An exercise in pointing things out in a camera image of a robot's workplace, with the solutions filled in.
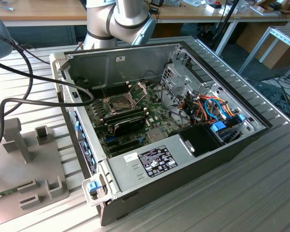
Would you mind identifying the metal socket cover frame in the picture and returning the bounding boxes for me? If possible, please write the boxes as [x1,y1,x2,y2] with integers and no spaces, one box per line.
[127,81,148,107]

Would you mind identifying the thin wire locking lever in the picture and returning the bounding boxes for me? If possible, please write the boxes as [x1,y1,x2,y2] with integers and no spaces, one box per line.
[99,81,107,101]

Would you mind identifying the CPU socket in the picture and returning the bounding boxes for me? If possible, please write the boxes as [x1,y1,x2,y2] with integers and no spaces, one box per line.
[105,95,139,116]

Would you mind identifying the green motherboard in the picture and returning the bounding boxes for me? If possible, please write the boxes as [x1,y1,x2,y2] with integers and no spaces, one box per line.
[81,81,191,158]

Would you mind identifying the black graphics card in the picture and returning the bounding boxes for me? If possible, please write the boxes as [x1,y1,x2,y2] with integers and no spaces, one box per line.
[106,113,147,138]

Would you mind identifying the black RAM stick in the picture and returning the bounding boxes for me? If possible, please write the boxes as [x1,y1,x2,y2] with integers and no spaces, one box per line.
[103,110,150,124]
[101,107,148,121]

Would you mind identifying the grey chipset heat sink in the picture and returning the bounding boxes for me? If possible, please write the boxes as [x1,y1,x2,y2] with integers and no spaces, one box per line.
[146,128,167,142]

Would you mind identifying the black expansion slot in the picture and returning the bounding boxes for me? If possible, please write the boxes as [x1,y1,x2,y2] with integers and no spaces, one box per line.
[110,142,142,155]
[108,137,142,150]

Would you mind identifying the silver metal drive cage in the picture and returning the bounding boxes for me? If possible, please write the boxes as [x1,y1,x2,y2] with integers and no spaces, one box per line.
[160,44,223,109]

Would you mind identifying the grey power supply unit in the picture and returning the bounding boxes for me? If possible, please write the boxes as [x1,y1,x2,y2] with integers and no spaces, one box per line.
[106,134,199,194]

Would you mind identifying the black plastic shroud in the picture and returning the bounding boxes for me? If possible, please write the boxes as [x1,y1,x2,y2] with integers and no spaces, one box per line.
[168,122,224,158]

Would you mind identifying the blue disk carrier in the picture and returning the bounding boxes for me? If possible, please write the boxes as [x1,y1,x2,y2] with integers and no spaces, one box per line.
[209,115,247,145]

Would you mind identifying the open black PC case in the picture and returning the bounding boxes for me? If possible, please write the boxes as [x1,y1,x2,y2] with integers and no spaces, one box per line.
[49,35,274,227]

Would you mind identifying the blue case latch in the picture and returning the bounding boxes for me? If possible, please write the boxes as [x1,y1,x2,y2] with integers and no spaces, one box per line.
[88,181,101,194]

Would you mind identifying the black tripod stand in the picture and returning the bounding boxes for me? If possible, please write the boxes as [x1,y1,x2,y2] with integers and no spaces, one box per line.
[210,0,240,49]

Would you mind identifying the small white box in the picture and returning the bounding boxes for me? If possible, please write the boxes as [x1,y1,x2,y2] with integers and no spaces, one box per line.
[204,4,223,13]

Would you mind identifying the grey parts rack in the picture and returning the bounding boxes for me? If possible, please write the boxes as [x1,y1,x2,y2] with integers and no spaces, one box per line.
[0,117,70,228]

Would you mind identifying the green RAM stick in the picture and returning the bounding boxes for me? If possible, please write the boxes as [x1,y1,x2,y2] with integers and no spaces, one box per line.
[0,188,18,201]

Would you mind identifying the open cardboard box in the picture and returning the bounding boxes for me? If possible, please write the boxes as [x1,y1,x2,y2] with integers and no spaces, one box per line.
[250,0,290,15]

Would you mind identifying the thick black cable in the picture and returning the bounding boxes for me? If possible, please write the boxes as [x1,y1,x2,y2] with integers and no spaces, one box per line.
[0,58,95,148]

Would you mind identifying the orange wire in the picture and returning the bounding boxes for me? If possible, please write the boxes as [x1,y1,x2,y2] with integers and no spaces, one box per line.
[198,95,235,116]

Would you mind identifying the blue wire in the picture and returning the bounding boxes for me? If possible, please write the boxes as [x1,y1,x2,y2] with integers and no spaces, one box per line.
[204,97,229,121]

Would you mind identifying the thin cable with connector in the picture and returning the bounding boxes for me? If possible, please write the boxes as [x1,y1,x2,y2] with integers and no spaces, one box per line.
[0,31,51,100]

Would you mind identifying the black floor cables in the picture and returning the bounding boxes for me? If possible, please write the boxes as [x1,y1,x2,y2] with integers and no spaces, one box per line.
[248,76,290,117]

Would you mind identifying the wooden desk white frame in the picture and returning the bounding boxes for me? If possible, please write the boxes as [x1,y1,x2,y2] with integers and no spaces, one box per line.
[0,0,87,27]
[157,0,290,56]

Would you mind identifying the aluminium profile frame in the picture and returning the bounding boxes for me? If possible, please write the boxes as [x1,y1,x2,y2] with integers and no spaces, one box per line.
[238,25,290,80]

